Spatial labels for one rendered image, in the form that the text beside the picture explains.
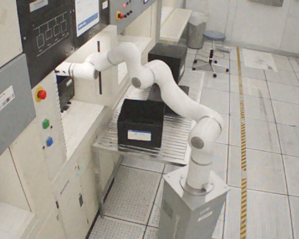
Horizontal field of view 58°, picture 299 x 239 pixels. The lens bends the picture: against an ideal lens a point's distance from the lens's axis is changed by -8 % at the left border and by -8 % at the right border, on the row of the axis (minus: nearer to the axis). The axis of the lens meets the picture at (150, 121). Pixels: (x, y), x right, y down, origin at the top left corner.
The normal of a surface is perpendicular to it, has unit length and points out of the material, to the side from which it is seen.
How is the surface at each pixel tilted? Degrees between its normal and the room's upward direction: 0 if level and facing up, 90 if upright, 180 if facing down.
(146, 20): 90
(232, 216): 0
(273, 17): 90
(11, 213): 0
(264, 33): 90
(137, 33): 90
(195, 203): 0
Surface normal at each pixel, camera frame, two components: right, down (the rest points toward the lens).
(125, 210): 0.05, -0.81
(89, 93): -0.23, 0.55
